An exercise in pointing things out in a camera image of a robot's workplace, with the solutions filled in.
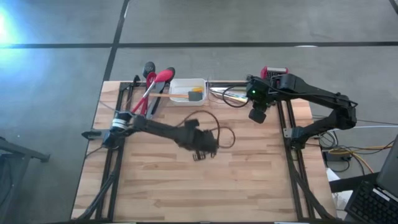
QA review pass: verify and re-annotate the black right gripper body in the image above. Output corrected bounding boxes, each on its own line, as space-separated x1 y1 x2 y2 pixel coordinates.
246 77 276 108

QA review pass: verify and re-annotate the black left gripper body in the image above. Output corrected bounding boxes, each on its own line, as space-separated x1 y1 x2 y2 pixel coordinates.
180 127 218 153

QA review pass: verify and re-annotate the knife with cream handle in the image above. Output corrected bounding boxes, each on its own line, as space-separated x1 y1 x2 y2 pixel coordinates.
210 88 249 103

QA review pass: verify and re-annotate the red spoon with steel neck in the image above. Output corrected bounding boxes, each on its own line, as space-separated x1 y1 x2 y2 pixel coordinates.
131 68 175 114

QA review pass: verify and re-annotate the red slotted turner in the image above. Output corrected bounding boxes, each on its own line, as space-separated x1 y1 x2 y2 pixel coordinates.
139 72 158 116

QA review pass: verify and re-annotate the black slotted nylon spoon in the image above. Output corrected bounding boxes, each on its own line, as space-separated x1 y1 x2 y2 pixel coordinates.
142 61 156 79

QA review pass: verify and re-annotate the white plastic bin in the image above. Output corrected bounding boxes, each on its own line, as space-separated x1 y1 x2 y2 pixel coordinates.
169 77 208 107

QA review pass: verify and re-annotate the black power box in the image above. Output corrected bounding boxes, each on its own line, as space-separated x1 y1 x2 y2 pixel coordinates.
323 151 353 163

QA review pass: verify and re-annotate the white paper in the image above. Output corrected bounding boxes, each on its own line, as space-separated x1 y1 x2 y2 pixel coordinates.
326 169 354 215

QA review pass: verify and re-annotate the black laptop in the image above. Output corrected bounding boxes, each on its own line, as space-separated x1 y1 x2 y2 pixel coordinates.
344 135 398 224

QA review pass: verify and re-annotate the black stand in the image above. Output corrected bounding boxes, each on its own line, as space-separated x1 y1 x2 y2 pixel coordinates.
0 135 51 224

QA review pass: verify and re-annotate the red-handled steel box grater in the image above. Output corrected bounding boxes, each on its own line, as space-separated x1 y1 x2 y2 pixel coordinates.
260 65 289 80

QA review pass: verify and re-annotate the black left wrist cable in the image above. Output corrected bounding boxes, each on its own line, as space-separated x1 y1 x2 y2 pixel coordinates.
177 110 236 149

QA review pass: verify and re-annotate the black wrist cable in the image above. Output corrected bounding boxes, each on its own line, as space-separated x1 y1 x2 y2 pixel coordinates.
177 110 236 149
221 85 249 109

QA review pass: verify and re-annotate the black aluminium rig frame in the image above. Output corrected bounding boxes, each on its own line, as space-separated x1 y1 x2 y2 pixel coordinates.
73 80 338 222

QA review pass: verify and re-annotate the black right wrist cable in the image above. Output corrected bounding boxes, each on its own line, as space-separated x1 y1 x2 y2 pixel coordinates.
221 85 249 109

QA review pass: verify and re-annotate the yellow cable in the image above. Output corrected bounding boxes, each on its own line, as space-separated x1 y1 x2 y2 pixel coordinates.
328 144 396 175

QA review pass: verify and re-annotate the white cable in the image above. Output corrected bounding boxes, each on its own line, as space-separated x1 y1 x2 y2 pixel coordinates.
329 124 398 134

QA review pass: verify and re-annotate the thin black cable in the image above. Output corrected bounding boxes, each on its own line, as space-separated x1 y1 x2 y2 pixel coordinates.
354 117 398 124

